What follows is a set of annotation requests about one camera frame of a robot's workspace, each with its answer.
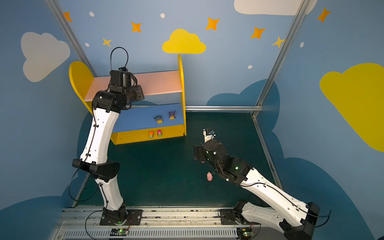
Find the rear aluminium frame bar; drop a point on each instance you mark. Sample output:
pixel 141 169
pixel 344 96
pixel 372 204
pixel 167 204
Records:
pixel 171 107

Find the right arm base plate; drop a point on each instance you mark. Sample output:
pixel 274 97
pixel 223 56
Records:
pixel 231 217

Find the left aluminium frame post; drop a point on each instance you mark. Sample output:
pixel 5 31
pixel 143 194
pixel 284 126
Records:
pixel 64 24

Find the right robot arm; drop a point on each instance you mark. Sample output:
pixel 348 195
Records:
pixel 290 216

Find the right circuit board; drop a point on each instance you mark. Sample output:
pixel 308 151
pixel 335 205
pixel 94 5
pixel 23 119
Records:
pixel 244 234

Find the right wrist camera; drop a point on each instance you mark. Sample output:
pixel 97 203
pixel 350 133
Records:
pixel 209 134

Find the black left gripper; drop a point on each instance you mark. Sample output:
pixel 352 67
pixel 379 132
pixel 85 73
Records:
pixel 135 93

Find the right aluminium frame post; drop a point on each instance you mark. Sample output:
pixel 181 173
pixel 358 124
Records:
pixel 290 37

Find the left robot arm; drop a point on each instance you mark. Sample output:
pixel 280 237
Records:
pixel 107 105

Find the aluminium frame post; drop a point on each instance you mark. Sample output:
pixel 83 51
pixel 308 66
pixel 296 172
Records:
pixel 290 37
pixel 64 24

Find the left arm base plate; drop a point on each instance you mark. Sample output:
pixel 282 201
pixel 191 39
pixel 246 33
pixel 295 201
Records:
pixel 131 217

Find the purple yellow star toy figure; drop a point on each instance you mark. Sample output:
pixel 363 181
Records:
pixel 172 115

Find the blue yellow toy figure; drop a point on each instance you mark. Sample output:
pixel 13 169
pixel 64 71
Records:
pixel 158 119

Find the yellow toy shelf unit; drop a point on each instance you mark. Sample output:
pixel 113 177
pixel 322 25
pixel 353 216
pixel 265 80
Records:
pixel 134 126

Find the aluminium front rail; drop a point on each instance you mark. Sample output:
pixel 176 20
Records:
pixel 157 223

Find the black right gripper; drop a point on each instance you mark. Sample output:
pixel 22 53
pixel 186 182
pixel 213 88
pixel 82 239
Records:
pixel 199 153

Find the left circuit board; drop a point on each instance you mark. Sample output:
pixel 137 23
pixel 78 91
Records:
pixel 122 232

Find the circuit board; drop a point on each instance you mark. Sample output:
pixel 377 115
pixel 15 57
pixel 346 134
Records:
pixel 122 232
pixel 244 234

